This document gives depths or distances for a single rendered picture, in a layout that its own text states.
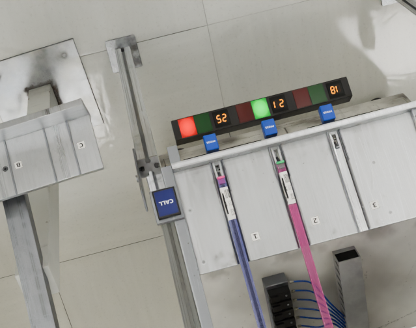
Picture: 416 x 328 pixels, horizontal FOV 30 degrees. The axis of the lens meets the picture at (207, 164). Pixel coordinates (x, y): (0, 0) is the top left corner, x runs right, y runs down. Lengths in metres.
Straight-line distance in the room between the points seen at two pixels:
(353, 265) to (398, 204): 0.30
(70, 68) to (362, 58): 0.80
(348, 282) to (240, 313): 0.25
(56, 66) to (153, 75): 0.25
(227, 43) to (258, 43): 0.08
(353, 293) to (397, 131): 0.43
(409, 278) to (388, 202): 0.42
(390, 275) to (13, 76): 1.06
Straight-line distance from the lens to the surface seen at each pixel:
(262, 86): 2.19
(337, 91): 1.50
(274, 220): 1.41
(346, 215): 1.43
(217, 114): 1.47
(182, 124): 1.46
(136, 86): 1.81
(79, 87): 2.11
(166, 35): 2.09
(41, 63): 2.08
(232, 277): 1.70
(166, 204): 1.37
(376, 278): 1.81
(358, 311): 1.79
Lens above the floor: 1.96
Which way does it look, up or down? 61 degrees down
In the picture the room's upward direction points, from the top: 160 degrees clockwise
